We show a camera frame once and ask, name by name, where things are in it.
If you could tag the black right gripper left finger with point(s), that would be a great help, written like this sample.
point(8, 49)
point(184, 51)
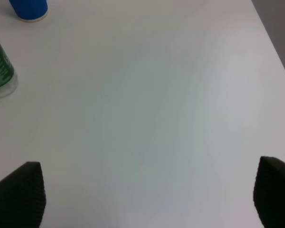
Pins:
point(23, 197)

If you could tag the blue sleeved paper cup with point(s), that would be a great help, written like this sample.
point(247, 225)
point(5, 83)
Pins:
point(30, 10)

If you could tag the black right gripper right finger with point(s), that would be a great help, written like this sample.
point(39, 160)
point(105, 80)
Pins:
point(269, 192)

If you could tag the clear water bottle green label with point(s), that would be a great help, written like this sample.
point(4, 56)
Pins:
point(8, 75)

